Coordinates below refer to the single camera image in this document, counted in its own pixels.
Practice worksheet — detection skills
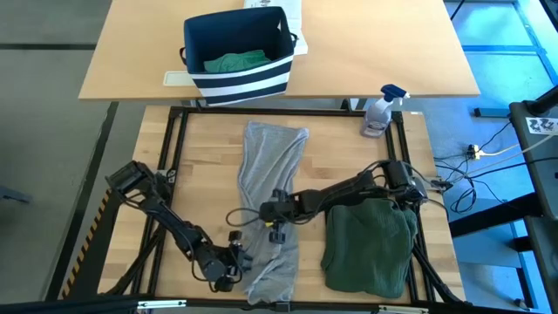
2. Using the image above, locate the dark green garment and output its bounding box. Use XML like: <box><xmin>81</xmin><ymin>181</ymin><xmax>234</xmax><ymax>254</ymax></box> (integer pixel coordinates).
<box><xmin>321</xmin><ymin>198</ymin><xmax>419</xmax><ymax>300</ymax></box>

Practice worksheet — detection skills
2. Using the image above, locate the black aluminium table frame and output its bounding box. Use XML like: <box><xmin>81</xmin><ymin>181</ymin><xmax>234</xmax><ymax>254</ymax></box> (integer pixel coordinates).
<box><xmin>104</xmin><ymin>106</ymin><xmax>467</xmax><ymax>314</ymax></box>

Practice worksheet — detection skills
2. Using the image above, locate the yellow black hazard strip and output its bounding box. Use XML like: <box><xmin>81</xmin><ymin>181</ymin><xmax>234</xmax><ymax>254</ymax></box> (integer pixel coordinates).
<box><xmin>60</xmin><ymin>181</ymin><xmax>115</xmax><ymax>300</ymax></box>

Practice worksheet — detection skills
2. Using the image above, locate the silver metal bracket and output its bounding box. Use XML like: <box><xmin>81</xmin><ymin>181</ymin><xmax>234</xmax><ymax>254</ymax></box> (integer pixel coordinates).
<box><xmin>378</xmin><ymin>304</ymin><xmax>429</xmax><ymax>314</ymax></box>
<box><xmin>137</xmin><ymin>299</ymin><xmax>187</xmax><ymax>310</ymax></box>

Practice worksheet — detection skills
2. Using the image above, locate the white rectangular desk plate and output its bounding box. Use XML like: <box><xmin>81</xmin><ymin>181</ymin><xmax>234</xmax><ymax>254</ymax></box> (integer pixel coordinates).
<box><xmin>162</xmin><ymin>70</ymin><xmax>195</xmax><ymax>87</ymax></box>

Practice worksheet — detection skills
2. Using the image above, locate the spray bottle with blue head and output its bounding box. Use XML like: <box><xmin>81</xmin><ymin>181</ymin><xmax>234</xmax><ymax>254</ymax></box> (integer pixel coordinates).
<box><xmin>360</xmin><ymin>83</ymin><xmax>412</xmax><ymax>139</ymax></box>

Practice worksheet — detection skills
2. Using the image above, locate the black cart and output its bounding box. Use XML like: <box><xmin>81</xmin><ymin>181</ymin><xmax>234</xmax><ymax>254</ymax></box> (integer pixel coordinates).
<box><xmin>508</xmin><ymin>85</ymin><xmax>558</xmax><ymax>314</ymax></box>

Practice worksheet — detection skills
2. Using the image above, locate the black power cable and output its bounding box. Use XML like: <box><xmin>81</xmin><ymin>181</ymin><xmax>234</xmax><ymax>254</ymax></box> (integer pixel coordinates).
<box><xmin>435</xmin><ymin>147</ymin><xmax>558</xmax><ymax>215</ymax></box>

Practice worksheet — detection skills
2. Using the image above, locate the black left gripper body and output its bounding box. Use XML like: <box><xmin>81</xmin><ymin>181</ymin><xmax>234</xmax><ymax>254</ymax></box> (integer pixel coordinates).
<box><xmin>191</xmin><ymin>242</ymin><xmax>255</xmax><ymax>293</ymax></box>

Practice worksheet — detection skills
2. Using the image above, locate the navy white striped fabric bin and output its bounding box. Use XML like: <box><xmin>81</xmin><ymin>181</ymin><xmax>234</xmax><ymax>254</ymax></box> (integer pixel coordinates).
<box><xmin>179</xmin><ymin>5</ymin><xmax>299</xmax><ymax>107</ymax></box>

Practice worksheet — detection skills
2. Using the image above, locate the light wooden desk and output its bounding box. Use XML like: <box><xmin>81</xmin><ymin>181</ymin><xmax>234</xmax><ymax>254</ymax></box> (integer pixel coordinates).
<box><xmin>78</xmin><ymin>0</ymin><xmax>480</xmax><ymax>102</ymax></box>

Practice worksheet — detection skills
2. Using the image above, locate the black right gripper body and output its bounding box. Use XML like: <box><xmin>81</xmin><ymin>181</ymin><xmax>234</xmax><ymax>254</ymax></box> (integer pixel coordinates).
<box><xmin>259</xmin><ymin>191</ymin><xmax>307</xmax><ymax>227</ymax></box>

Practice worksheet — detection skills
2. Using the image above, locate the black looped camera cable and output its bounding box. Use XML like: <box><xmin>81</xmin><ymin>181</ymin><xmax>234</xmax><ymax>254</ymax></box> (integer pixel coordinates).
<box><xmin>225</xmin><ymin>206</ymin><xmax>268</xmax><ymax>229</ymax></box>

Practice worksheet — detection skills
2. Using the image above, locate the white printed tag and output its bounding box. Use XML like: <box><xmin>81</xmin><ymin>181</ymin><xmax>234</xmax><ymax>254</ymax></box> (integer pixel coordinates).
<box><xmin>525</xmin><ymin>116</ymin><xmax>558</xmax><ymax>135</ymax></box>

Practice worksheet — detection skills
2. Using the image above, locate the bright green garment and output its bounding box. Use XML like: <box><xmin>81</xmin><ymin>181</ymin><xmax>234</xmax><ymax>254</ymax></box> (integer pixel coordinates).
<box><xmin>203</xmin><ymin>49</ymin><xmax>272</xmax><ymax>74</ymax></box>

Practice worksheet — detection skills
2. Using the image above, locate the grey patterned garment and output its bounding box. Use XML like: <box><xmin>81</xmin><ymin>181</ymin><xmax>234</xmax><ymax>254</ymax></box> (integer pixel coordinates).
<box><xmin>237</xmin><ymin>120</ymin><xmax>310</xmax><ymax>305</ymax></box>

